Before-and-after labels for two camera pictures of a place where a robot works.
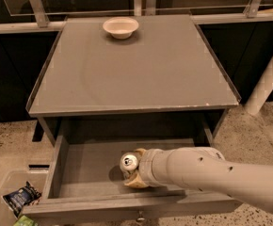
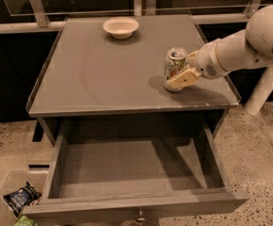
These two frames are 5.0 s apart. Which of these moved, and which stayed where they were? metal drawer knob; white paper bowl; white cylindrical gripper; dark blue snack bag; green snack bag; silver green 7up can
Moved: silver green 7up can; white cylindrical gripper
Stayed: white paper bowl; dark blue snack bag; green snack bag; metal drawer knob
